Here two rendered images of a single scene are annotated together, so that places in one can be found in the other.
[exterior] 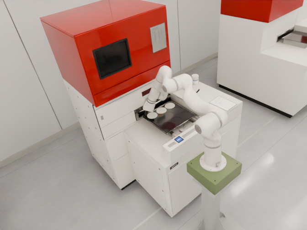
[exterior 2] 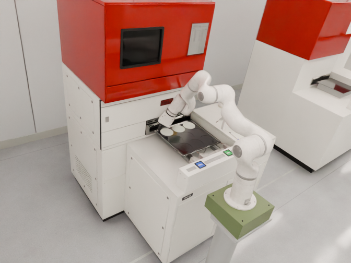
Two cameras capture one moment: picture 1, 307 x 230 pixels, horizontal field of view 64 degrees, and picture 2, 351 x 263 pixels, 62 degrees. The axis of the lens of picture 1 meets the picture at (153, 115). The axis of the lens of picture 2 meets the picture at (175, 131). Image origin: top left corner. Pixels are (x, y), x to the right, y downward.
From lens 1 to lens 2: 0.31 m
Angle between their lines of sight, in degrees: 9
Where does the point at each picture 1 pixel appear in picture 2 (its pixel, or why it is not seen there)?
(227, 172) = (257, 214)
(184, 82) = (226, 94)
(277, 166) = (294, 224)
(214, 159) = (245, 193)
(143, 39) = (182, 34)
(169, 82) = (208, 90)
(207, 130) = (248, 154)
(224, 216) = not seen: outside the picture
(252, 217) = not seen: outside the picture
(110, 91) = (127, 88)
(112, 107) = (123, 109)
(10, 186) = not seen: outside the picture
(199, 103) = (242, 121)
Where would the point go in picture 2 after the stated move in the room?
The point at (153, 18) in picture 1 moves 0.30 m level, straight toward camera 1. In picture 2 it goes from (198, 14) to (203, 25)
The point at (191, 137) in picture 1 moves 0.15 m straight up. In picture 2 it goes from (215, 164) to (220, 146)
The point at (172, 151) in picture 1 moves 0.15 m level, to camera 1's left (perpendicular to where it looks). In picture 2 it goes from (191, 177) to (167, 176)
